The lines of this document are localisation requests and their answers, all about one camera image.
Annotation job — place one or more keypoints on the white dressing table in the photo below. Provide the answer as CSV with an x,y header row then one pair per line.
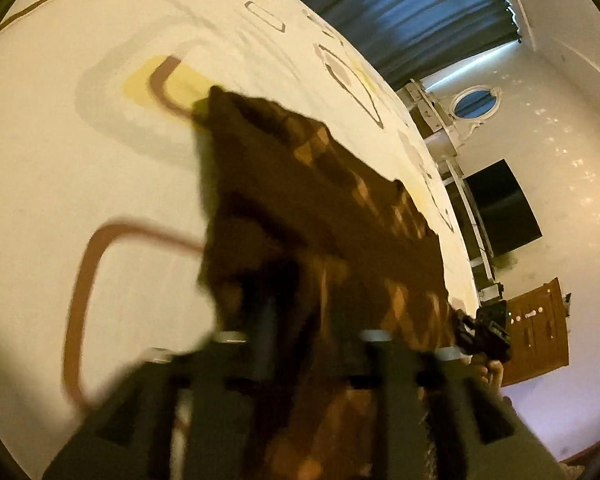
x,y
432,115

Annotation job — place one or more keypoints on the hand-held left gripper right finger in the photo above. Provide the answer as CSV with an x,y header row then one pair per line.
x,y
397,380

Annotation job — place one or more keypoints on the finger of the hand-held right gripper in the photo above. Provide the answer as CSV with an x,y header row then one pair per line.
x,y
464,330

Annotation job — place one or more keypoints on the patterned white bed sheet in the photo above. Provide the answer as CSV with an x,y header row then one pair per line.
x,y
105,160

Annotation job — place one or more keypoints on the brown wooden door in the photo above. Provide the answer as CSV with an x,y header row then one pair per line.
x,y
535,332

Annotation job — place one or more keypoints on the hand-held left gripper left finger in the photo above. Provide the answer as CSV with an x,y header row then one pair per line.
x,y
220,380

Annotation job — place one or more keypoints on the dark blue curtain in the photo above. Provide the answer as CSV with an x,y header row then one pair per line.
x,y
405,5

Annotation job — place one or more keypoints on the oval white framed mirror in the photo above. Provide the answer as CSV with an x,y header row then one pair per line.
x,y
475,105

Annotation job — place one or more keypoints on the person's right hand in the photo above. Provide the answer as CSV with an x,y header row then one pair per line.
x,y
490,372

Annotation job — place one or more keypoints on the brown plaid sweater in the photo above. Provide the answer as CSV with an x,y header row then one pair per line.
x,y
320,210

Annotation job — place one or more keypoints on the black television screen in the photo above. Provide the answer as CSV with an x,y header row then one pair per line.
x,y
505,205

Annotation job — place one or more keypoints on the white television stand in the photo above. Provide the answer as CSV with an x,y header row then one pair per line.
x,y
472,230

